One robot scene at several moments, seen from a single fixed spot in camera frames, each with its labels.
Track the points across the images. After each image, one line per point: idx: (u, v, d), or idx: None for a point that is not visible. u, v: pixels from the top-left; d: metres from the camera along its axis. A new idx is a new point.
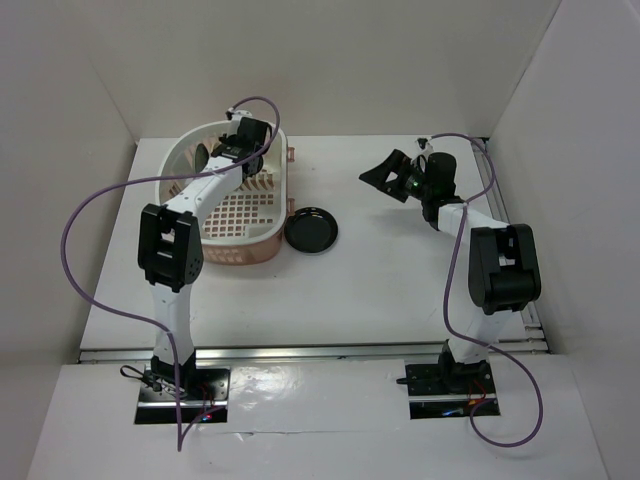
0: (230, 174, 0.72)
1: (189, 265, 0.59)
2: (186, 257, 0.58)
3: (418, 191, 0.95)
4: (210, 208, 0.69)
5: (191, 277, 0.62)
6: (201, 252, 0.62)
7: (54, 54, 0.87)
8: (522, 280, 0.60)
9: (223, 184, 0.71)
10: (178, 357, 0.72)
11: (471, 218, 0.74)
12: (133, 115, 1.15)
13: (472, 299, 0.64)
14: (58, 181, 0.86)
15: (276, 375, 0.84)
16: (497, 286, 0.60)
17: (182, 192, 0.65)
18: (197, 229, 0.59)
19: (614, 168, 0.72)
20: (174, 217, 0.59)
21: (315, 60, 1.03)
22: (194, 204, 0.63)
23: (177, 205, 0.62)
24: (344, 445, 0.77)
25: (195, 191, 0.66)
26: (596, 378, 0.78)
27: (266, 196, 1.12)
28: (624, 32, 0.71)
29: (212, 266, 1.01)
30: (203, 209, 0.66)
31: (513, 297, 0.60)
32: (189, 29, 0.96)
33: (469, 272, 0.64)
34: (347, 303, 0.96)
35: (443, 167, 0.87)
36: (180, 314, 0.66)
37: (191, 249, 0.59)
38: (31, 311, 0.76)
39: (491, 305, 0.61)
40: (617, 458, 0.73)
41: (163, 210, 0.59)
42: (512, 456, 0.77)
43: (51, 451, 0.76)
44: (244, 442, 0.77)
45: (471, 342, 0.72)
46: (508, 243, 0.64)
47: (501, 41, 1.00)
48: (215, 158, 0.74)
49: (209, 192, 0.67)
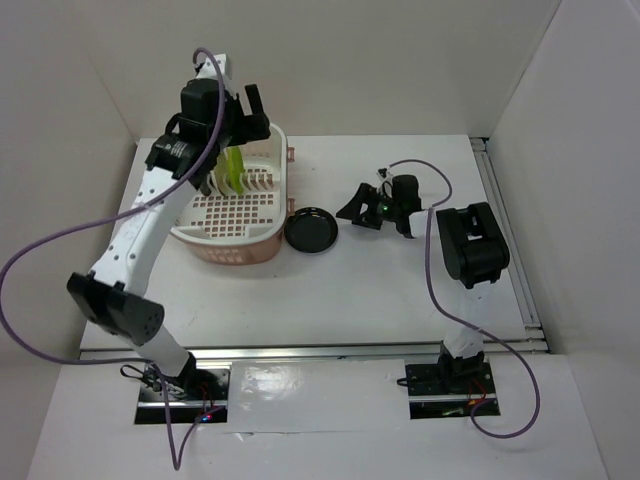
0: (173, 197, 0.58)
1: (144, 329, 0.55)
2: (130, 326, 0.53)
3: (389, 214, 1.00)
4: (157, 245, 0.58)
5: (154, 332, 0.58)
6: (158, 307, 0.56)
7: (54, 54, 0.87)
8: (493, 249, 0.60)
9: (166, 213, 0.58)
10: (166, 372, 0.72)
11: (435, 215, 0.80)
12: (133, 115, 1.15)
13: (450, 275, 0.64)
14: (58, 182, 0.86)
15: (276, 375, 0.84)
16: (471, 258, 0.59)
17: (113, 247, 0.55)
18: (137, 300, 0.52)
19: (613, 168, 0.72)
20: (106, 289, 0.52)
21: (315, 60, 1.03)
22: (127, 268, 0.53)
23: (106, 272, 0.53)
24: (343, 445, 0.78)
25: (126, 242, 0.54)
26: (595, 378, 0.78)
27: (267, 196, 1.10)
28: (623, 33, 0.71)
29: (212, 266, 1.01)
30: (143, 263, 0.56)
31: (487, 267, 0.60)
32: (189, 30, 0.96)
33: (444, 252, 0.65)
34: (346, 304, 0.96)
35: (406, 182, 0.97)
36: (162, 347, 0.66)
37: (138, 318, 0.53)
38: (31, 312, 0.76)
39: (469, 277, 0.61)
40: (617, 458, 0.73)
41: (92, 280, 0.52)
42: (509, 449, 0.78)
43: (51, 450, 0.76)
44: (244, 442, 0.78)
45: (463, 324, 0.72)
46: (472, 222, 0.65)
47: (501, 40, 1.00)
48: (151, 174, 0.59)
49: (143, 239, 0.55)
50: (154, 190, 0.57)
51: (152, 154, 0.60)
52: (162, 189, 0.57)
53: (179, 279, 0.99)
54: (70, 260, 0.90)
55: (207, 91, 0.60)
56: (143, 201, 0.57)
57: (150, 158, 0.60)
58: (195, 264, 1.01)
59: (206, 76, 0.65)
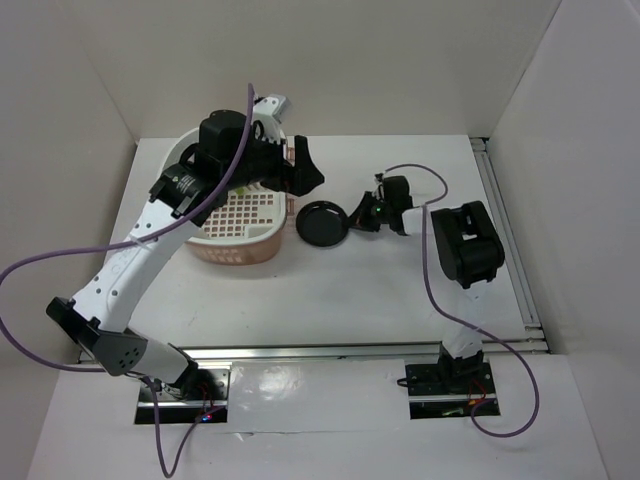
0: (167, 236, 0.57)
1: (115, 363, 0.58)
2: (107, 361, 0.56)
3: (382, 215, 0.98)
4: (146, 280, 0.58)
5: (132, 363, 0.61)
6: (132, 343, 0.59)
7: (54, 55, 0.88)
8: (487, 247, 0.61)
9: (161, 250, 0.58)
10: (167, 376, 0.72)
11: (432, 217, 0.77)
12: (133, 115, 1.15)
13: (448, 276, 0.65)
14: (57, 183, 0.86)
15: (276, 375, 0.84)
16: (468, 257, 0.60)
17: (98, 279, 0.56)
18: (110, 339, 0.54)
19: (614, 168, 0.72)
20: (82, 323, 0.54)
21: (315, 60, 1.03)
22: (106, 304, 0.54)
23: (86, 304, 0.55)
24: (343, 444, 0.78)
25: (111, 277, 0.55)
26: (596, 379, 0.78)
27: (267, 196, 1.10)
28: (624, 33, 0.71)
29: (212, 266, 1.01)
30: (125, 299, 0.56)
31: (483, 266, 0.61)
32: (188, 30, 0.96)
33: (440, 253, 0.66)
34: (346, 304, 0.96)
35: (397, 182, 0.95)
36: (154, 357, 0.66)
37: (109, 356, 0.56)
38: (31, 311, 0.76)
39: (466, 278, 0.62)
40: (617, 459, 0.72)
41: (72, 310, 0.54)
42: (508, 448, 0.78)
43: (52, 450, 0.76)
44: (244, 442, 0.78)
45: (462, 323, 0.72)
46: (467, 221, 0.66)
47: (502, 40, 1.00)
48: (152, 206, 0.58)
49: (128, 277, 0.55)
50: (151, 226, 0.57)
51: (158, 184, 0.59)
52: (158, 226, 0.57)
53: (179, 279, 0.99)
54: (70, 261, 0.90)
55: (227, 126, 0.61)
56: (137, 236, 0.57)
57: (155, 189, 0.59)
58: (195, 264, 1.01)
59: (265, 113, 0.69)
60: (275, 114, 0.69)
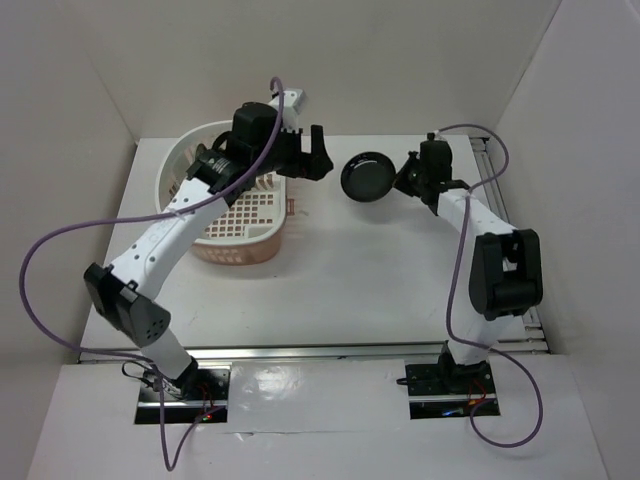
0: (203, 209, 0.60)
1: (143, 330, 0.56)
2: (135, 326, 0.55)
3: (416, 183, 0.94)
4: (178, 251, 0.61)
5: (157, 336, 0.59)
6: (163, 312, 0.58)
7: (55, 54, 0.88)
8: (525, 286, 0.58)
9: (195, 223, 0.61)
10: (168, 371, 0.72)
11: (476, 219, 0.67)
12: (133, 115, 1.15)
13: (473, 301, 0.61)
14: (57, 182, 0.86)
15: (276, 375, 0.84)
16: (501, 293, 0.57)
17: (136, 246, 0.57)
18: (145, 299, 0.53)
19: (614, 167, 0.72)
20: (119, 286, 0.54)
21: (315, 60, 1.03)
22: (144, 268, 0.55)
23: (124, 268, 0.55)
24: (343, 444, 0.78)
25: (149, 245, 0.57)
26: (596, 378, 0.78)
27: (267, 196, 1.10)
28: (624, 33, 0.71)
29: (212, 266, 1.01)
30: (161, 267, 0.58)
31: (515, 303, 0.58)
32: (188, 29, 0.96)
33: (471, 275, 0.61)
34: (347, 304, 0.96)
35: (435, 148, 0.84)
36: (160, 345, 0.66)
37: (141, 318, 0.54)
38: (31, 311, 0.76)
39: (493, 311, 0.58)
40: (617, 459, 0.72)
41: (109, 274, 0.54)
42: (505, 455, 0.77)
43: (51, 450, 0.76)
44: (244, 442, 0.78)
45: (472, 344, 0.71)
46: (512, 247, 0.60)
47: (502, 40, 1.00)
48: (189, 184, 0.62)
49: (166, 244, 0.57)
50: (188, 200, 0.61)
51: (194, 166, 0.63)
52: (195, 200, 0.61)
53: (179, 279, 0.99)
54: (70, 260, 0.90)
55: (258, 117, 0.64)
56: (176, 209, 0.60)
57: (192, 170, 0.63)
58: (195, 264, 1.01)
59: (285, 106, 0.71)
60: (296, 106, 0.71)
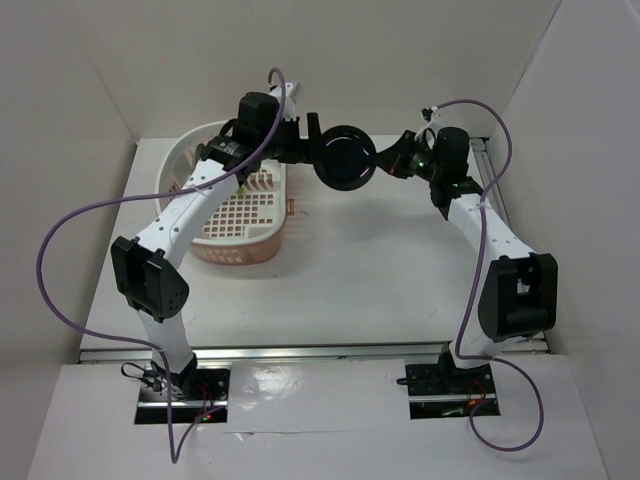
0: (220, 185, 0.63)
1: (167, 302, 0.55)
2: (159, 295, 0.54)
3: (424, 172, 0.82)
4: (197, 227, 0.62)
5: (178, 308, 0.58)
6: (185, 284, 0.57)
7: (54, 54, 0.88)
8: (537, 311, 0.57)
9: (212, 199, 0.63)
10: (170, 366, 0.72)
11: (491, 238, 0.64)
12: (133, 115, 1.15)
13: (483, 323, 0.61)
14: (57, 182, 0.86)
15: (276, 375, 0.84)
16: (511, 318, 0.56)
17: (158, 220, 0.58)
18: (171, 268, 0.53)
19: (614, 166, 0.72)
20: (147, 255, 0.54)
21: (315, 59, 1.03)
22: (169, 238, 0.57)
23: (149, 239, 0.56)
24: (343, 444, 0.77)
25: (173, 217, 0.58)
26: (596, 378, 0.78)
27: (267, 196, 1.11)
28: (624, 32, 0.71)
29: (212, 266, 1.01)
30: (183, 239, 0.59)
31: (525, 328, 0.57)
32: (188, 29, 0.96)
33: (482, 297, 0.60)
34: (346, 304, 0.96)
35: (455, 147, 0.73)
36: (167, 337, 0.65)
37: (166, 288, 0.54)
38: (31, 311, 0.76)
39: (502, 336, 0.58)
40: (617, 458, 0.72)
41: (135, 245, 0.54)
42: (507, 457, 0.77)
43: (50, 450, 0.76)
44: (244, 442, 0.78)
45: (476, 356, 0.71)
46: (528, 270, 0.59)
47: (502, 40, 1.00)
48: (204, 164, 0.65)
49: (189, 217, 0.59)
50: (205, 177, 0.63)
51: (205, 149, 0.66)
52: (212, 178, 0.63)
53: None
54: (70, 260, 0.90)
55: (263, 103, 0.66)
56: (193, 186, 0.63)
57: (203, 152, 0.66)
58: (195, 264, 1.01)
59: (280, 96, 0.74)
60: (292, 96, 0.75)
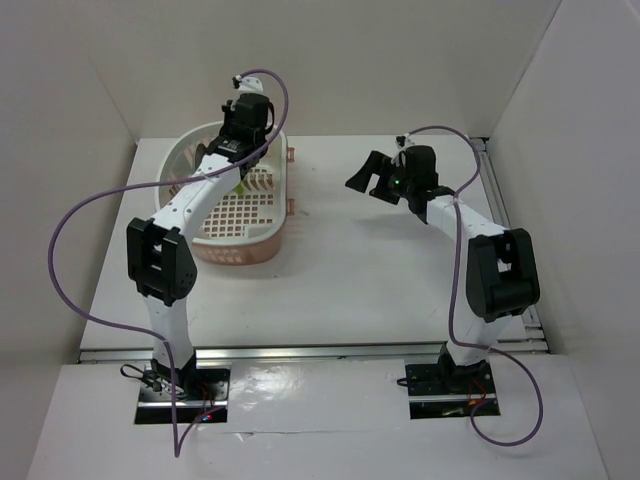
0: (226, 176, 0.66)
1: (179, 280, 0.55)
2: (173, 273, 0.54)
3: (401, 188, 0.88)
4: (204, 213, 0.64)
5: (186, 291, 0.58)
6: (195, 267, 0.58)
7: (55, 54, 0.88)
8: (522, 285, 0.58)
9: (217, 190, 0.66)
10: (174, 361, 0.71)
11: (466, 224, 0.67)
12: (132, 115, 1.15)
13: (472, 306, 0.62)
14: (57, 181, 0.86)
15: (276, 375, 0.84)
16: (497, 295, 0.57)
17: (170, 202, 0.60)
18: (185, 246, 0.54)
19: (615, 165, 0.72)
20: (161, 233, 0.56)
21: (315, 59, 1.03)
22: (184, 219, 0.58)
23: (164, 218, 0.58)
24: (344, 445, 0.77)
25: (185, 200, 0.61)
26: (597, 378, 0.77)
27: (266, 196, 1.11)
28: (624, 32, 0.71)
29: (212, 266, 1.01)
30: (195, 220, 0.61)
31: (515, 302, 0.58)
32: (189, 29, 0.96)
33: (468, 279, 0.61)
34: (346, 304, 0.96)
35: (422, 157, 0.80)
36: (173, 328, 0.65)
37: (180, 268, 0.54)
38: (31, 310, 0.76)
39: (491, 313, 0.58)
40: (618, 458, 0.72)
41: (151, 223, 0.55)
42: (512, 454, 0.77)
43: (50, 450, 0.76)
44: (244, 442, 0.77)
45: (472, 347, 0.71)
46: (505, 247, 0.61)
47: (501, 40, 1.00)
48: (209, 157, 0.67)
49: (200, 201, 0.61)
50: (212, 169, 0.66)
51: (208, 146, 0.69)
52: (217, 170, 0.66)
53: None
54: (70, 259, 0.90)
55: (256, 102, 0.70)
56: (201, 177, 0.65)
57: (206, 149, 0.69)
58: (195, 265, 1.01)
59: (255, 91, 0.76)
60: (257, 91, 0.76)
